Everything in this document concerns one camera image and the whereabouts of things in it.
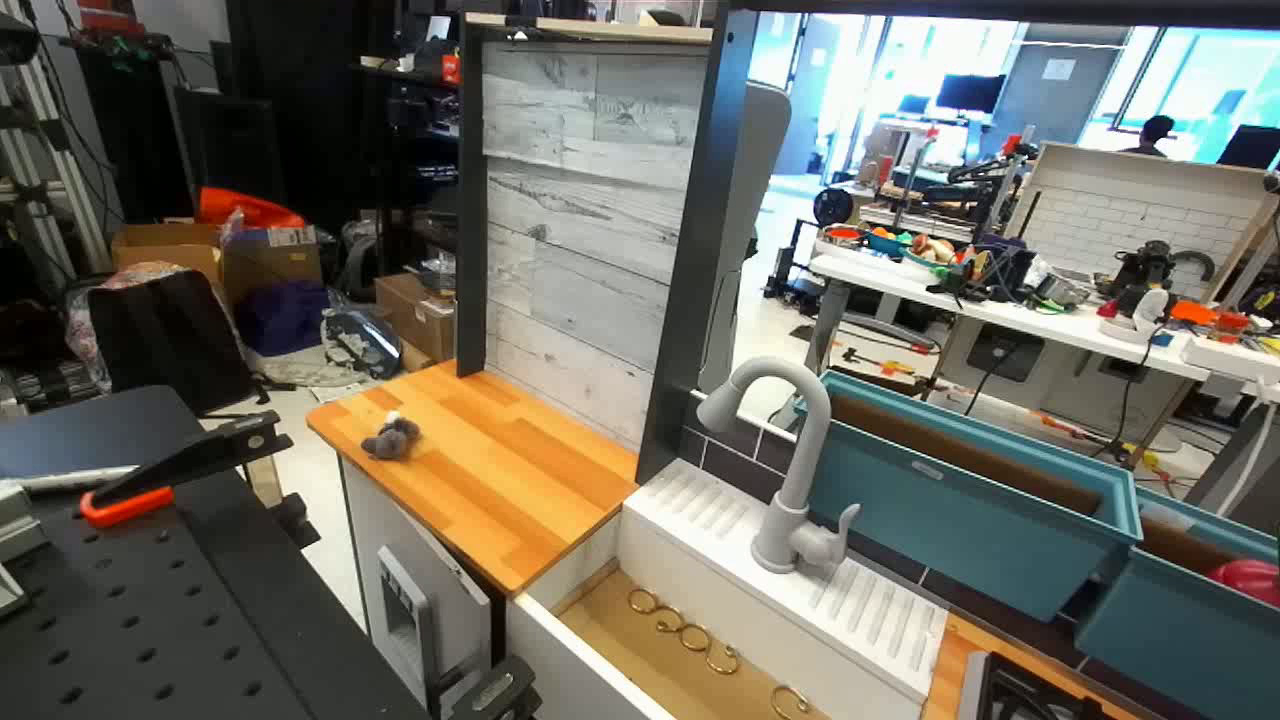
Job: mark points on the grey bear plush toy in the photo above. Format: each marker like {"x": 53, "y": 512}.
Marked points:
{"x": 389, "y": 438}

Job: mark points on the whitewashed wood backsplash panel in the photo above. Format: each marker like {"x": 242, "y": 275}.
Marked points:
{"x": 587, "y": 224}

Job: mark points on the grey kitchen faucet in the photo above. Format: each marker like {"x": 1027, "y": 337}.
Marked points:
{"x": 798, "y": 464}

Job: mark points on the small cardboard box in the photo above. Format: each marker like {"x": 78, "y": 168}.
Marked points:
{"x": 420, "y": 318}

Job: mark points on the white sink basin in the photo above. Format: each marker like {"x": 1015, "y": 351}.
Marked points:
{"x": 760, "y": 566}

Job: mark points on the blue grey device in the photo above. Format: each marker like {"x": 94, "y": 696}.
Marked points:
{"x": 363, "y": 337}

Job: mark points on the blue bag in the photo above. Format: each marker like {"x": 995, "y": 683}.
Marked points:
{"x": 283, "y": 318}

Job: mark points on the white workbench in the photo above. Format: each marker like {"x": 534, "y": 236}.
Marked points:
{"x": 1027, "y": 320}

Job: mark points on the dark computer monitor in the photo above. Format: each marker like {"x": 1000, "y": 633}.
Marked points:
{"x": 1251, "y": 144}
{"x": 971, "y": 95}

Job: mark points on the orange object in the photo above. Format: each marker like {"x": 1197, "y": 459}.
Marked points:
{"x": 244, "y": 204}

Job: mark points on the large cardboard box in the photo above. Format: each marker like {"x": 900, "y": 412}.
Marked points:
{"x": 201, "y": 254}

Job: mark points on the black chair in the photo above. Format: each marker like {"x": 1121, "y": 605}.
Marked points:
{"x": 164, "y": 332}

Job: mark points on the white brick pattern panel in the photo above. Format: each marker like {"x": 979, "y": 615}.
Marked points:
{"x": 1134, "y": 215}

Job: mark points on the black perforated table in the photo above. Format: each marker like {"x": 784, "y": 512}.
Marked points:
{"x": 163, "y": 600}

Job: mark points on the person with dark hair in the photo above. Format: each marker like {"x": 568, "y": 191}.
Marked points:
{"x": 1154, "y": 134}

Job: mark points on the red object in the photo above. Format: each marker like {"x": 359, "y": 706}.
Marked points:
{"x": 1253, "y": 583}

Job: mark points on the wide black frame post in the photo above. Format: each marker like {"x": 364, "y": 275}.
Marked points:
{"x": 693, "y": 265}

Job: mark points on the narrow black frame post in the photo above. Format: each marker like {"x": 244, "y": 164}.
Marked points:
{"x": 470, "y": 203}

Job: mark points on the aluminium frame rack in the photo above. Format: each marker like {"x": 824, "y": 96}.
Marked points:
{"x": 43, "y": 144}

